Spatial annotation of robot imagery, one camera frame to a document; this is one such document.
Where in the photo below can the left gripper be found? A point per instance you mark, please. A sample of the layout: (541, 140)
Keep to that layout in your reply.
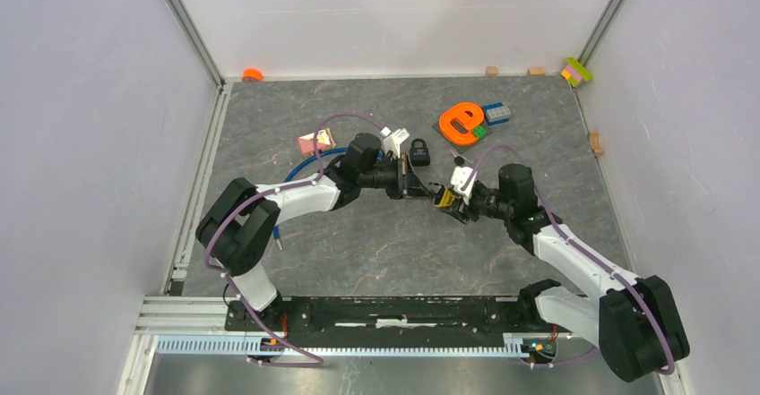
(395, 193)

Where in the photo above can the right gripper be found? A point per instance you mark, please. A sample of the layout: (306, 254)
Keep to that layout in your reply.
(462, 212)

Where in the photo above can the yellow padlock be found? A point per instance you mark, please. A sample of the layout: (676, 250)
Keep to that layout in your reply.
(446, 201)

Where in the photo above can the black head key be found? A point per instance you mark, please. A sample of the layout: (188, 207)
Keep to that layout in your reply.
(460, 160)

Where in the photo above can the black padlock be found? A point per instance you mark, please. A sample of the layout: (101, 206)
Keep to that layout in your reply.
(419, 155)

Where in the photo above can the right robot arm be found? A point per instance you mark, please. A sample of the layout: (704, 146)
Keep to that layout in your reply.
(633, 321)

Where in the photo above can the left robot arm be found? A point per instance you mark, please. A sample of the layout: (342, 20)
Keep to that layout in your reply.
(237, 228)

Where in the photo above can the green lego brick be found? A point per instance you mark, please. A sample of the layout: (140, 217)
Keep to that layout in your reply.
(480, 132)

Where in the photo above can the orange letter block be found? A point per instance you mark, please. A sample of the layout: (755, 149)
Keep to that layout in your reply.
(465, 114)

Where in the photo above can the blue lego brick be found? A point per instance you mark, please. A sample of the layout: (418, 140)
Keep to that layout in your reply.
(497, 113)

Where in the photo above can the pink wooden puzzle box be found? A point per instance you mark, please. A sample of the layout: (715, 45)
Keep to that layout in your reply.
(312, 143)

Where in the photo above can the wooden block left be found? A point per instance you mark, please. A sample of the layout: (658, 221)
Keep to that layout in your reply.
(491, 71)

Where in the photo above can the wooden arch piece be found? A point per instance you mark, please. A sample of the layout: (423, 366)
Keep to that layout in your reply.
(595, 144)

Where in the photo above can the stacked coloured lego bricks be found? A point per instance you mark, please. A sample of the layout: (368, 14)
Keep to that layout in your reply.
(575, 73)

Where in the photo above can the orange round cap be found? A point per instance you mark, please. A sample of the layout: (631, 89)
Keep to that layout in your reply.
(251, 75)

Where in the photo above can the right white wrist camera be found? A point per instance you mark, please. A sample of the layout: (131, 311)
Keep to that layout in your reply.
(462, 181)

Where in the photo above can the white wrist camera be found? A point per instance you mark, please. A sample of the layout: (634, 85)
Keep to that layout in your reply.
(462, 181)
(392, 141)

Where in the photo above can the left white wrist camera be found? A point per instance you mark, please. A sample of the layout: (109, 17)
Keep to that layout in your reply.
(392, 141)

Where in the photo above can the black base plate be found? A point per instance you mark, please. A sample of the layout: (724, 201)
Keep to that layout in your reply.
(401, 321)

